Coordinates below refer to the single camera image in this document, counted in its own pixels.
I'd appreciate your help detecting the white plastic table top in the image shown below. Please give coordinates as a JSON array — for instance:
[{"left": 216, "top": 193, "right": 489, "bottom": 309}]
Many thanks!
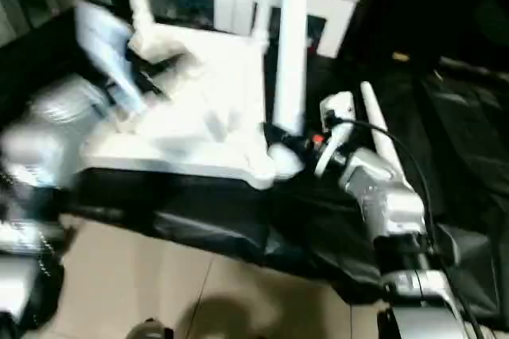
[{"left": 80, "top": 25, "right": 305, "bottom": 190}]

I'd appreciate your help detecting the black work mat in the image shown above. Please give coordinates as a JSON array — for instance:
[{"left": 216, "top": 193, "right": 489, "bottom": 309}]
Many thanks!
[{"left": 0, "top": 5, "right": 509, "bottom": 328}]

